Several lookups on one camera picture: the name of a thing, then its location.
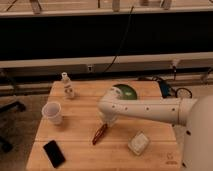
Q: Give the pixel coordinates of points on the black smartphone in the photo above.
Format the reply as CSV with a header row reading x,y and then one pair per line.
x,y
54,153

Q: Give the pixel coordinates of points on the green ceramic bowl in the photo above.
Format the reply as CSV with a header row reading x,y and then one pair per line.
x,y
125,92

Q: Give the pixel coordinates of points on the small clear plastic bottle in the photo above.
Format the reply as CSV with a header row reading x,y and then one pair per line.
x,y
68,87

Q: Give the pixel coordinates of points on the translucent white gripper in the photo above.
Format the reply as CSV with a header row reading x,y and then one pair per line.
x,y
108,119

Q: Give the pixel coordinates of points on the white plastic cup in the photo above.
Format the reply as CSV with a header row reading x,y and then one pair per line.
x,y
52,111

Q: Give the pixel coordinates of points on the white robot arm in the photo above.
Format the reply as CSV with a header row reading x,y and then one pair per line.
x,y
195,114

